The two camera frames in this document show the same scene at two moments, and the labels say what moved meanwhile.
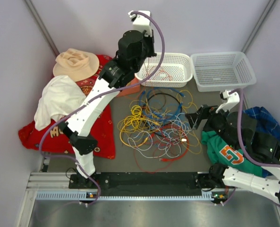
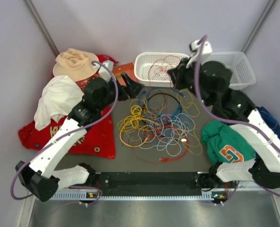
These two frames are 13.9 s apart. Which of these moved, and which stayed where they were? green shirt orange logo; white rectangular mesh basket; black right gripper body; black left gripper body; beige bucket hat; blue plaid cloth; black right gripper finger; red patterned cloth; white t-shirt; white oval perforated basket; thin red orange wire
Moved: black left gripper body; thin red orange wire; black right gripper finger; black right gripper body
Stayed: white t-shirt; green shirt orange logo; blue plaid cloth; white oval perforated basket; red patterned cloth; beige bucket hat; white rectangular mesh basket
